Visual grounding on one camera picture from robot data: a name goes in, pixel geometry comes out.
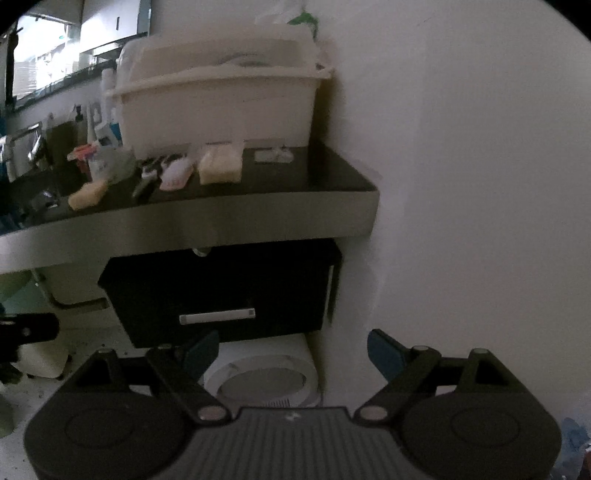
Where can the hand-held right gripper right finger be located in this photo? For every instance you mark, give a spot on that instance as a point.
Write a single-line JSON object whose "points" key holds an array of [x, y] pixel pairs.
{"points": [[383, 356]]}

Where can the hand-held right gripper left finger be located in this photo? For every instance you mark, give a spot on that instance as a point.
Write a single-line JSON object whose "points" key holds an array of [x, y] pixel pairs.
{"points": [[201, 357]]}

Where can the black drawer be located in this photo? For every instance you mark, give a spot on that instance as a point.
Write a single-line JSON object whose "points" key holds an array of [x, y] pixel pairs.
{"points": [[217, 286]]}

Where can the clear plastic packet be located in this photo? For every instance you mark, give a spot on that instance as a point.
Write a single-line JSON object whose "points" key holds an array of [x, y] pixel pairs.
{"points": [[272, 156]]}

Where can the light blue bucket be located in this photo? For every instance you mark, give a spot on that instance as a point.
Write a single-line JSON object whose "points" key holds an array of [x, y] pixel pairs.
{"points": [[23, 295]]}

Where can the white round bin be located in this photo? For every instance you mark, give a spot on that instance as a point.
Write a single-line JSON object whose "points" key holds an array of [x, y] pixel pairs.
{"points": [[263, 374]]}

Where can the chrome faucet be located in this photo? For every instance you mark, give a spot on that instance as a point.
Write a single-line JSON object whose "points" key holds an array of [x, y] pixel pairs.
{"points": [[32, 147]]}

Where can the clear tape roll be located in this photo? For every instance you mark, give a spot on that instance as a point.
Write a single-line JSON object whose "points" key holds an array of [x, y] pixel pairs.
{"points": [[113, 165]]}

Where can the pink scrub brush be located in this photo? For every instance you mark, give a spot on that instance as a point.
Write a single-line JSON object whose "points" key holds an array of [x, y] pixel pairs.
{"points": [[176, 174]]}

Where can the pink orange sponge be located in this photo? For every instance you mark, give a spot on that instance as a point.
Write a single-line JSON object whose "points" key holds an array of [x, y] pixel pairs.
{"points": [[84, 151]]}

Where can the olive green cup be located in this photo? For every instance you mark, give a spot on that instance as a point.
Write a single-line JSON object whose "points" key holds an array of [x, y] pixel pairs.
{"points": [[61, 138]]}

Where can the yellow sponges in plastic wrap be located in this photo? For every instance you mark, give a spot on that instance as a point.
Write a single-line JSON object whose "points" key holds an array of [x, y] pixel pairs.
{"points": [[220, 165]]}

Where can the black pump bottle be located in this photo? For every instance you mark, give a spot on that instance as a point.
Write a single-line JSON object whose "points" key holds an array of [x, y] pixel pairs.
{"points": [[81, 127]]}

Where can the blue crumpled item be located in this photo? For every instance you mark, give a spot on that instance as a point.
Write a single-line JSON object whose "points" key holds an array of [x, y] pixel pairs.
{"points": [[577, 438]]}

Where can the beige dish rack with lid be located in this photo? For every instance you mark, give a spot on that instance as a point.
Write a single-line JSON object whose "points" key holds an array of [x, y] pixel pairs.
{"points": [[217, 110]]}

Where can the window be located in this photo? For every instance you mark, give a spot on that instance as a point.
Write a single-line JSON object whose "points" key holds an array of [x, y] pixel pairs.
{"points": [[69, 41]]}

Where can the green plastic bag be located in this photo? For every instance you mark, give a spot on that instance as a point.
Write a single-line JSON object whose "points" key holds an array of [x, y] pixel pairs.
{"points": [[304, 23]]}

